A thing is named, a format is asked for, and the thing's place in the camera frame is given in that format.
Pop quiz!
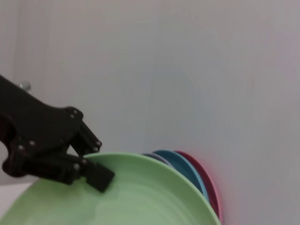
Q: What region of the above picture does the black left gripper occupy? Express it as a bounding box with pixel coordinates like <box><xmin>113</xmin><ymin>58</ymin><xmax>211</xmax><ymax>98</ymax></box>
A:
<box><xmin>0</xmin><ymin>74</ymin><xmax>115</xmax><ymax>193</ymax></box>

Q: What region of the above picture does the light green plate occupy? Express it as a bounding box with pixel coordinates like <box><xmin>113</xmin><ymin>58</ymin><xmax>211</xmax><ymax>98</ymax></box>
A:
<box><xmin>0</xmin><ymin>152</ymin><xmax>222</xmax><ymax>225</ymax></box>

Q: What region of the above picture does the grey purple plate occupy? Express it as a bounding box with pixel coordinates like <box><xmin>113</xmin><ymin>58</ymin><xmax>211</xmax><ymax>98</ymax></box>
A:
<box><xmin>142</xmin><ymin>153</ymin><xmax>174</xmax><ymax>170</ymax></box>

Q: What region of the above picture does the teal blue plate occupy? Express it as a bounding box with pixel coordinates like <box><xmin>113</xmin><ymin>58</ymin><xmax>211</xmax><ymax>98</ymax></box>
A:
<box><xmin>152</xmin><ymin>150</ymin><xmax>210</xmax><ymax>203</ymax></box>

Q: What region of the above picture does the crimson red plate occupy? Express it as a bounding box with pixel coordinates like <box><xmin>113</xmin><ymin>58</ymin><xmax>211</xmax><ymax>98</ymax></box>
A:
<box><xmin>174</xmin><ymin>150</ymin><xmax>223</xmax><ymax>221</ymax></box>

